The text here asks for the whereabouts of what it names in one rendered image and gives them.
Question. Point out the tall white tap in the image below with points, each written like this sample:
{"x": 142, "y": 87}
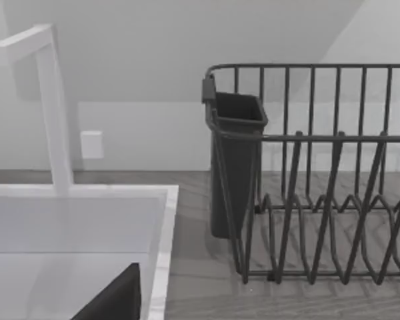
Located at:
{"x": 51, "y": 110}

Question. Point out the dark grey utensil cup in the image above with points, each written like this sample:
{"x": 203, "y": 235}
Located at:
{"x": 235, "y": 160}

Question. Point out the white sink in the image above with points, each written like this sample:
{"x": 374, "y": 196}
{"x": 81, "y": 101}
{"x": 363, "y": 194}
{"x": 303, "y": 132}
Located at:
{"x": 86, "y": 226}

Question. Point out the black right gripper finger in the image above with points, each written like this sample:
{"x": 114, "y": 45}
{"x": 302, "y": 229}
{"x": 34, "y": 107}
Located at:
{"x": 120, "y": 296}

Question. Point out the white wall socket plate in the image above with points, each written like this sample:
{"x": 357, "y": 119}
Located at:
{"x": 92, "y": 144}

